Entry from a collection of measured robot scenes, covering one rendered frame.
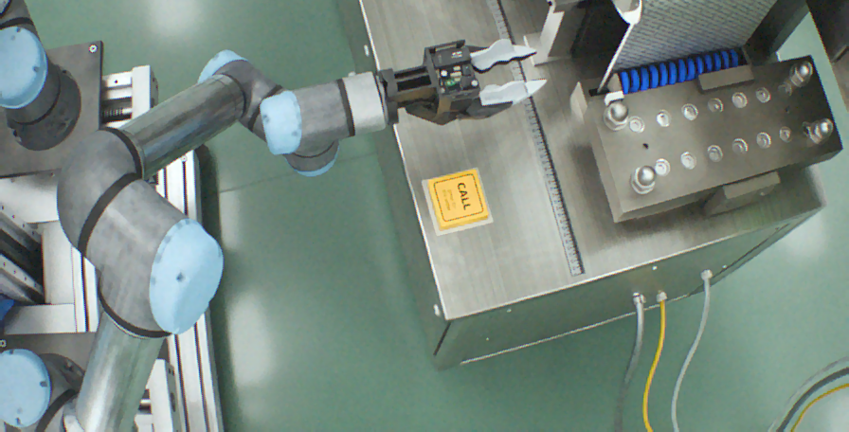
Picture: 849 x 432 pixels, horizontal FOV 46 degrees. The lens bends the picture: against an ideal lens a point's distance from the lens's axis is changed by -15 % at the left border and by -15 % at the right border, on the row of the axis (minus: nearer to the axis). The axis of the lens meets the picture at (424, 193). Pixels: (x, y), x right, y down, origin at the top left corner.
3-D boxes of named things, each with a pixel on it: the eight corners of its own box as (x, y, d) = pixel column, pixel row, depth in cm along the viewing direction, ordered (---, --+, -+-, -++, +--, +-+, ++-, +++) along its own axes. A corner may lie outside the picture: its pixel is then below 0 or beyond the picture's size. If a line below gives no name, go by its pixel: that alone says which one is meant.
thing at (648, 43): (607, 70, 156) (632, 20, 138) (741, 43, 158) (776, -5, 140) (608, 73, 156) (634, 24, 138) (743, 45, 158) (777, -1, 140)
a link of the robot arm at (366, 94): (355, 143, 146) (341, 85, 148) (390, 135, 147) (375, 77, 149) (355, 124, 139) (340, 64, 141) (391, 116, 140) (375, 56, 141)
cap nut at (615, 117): (599, 108, 153) (605, 98, 149) (623, 102, 154) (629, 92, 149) (607, 133, 153) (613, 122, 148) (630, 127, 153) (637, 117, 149)
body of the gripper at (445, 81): (486, 90, 140) (390, 113, 138) (480, 113, 148) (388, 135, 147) (469, 35, 141) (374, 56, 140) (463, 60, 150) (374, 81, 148)
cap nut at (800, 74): (785, 66, 157) (795, 57, 153) (803, 63, 157) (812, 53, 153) (794, 88, 156) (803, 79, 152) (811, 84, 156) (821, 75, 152)
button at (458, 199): (426, 184, 163) (427, 179, 161) (474, 172, 164) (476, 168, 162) (440, 231, 161) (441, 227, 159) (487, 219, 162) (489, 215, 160)
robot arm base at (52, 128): (7, 155, 170) (-10, 137, 160) (9, 74, 174) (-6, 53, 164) (81, 145, 171) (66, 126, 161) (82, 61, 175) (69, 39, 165)
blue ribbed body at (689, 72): (612, 77, 157) (616, 68, 154) (734, 52, 159) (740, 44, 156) (620, 99, 156) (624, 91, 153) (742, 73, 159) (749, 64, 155)
